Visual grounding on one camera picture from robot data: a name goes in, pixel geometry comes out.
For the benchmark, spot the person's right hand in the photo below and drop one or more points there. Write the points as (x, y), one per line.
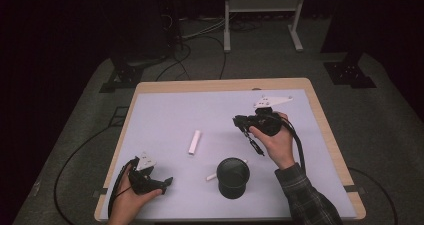
(278, 148)

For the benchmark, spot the person's left hand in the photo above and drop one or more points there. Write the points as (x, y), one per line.
(128, 205)

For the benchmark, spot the black pen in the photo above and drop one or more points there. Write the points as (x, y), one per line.
(255, 144)

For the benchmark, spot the short white bar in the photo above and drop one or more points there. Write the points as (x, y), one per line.
(194, 142)

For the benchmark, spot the black stand base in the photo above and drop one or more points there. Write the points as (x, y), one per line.
(121, 78)
(348, 74)

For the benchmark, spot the white metal stand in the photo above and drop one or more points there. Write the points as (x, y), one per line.
(263, 4)

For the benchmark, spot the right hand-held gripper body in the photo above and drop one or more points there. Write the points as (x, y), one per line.
(266, 123)

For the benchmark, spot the white table mat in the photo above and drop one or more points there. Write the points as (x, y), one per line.
(186, 111)

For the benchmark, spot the black mesh pen cup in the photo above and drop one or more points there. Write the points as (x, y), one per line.
(232, 178)

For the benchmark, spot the long white stick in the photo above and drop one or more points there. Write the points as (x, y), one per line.
(211, 177)

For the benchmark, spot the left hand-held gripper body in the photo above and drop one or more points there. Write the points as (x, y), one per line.
(143, 181)

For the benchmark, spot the black tape strip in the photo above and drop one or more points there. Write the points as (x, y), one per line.
(100, 192)
(356, 189)

